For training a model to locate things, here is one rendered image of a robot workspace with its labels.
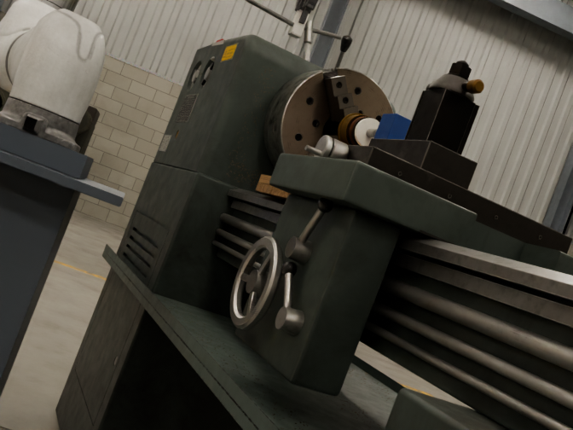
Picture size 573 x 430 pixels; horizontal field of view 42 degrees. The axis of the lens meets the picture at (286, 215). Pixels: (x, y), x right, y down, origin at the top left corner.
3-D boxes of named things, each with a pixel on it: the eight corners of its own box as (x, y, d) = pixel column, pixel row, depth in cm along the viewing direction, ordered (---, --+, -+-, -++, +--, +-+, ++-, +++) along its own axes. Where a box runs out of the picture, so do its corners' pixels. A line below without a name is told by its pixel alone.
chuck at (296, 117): (245, 150, 184) (309, 45, 187) (340, 215, 196) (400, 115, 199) (257, 151, 176) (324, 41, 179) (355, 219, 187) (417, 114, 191)
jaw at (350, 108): (324, 122, 185) (315, 74, 182) (342, 118, 186) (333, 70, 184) (343, 122, 174) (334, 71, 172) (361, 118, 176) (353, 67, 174)
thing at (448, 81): (419, 88, 130) (425, 72, 130) (454, 106, 133) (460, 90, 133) (445, 85, 123) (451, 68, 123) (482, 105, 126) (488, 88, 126)
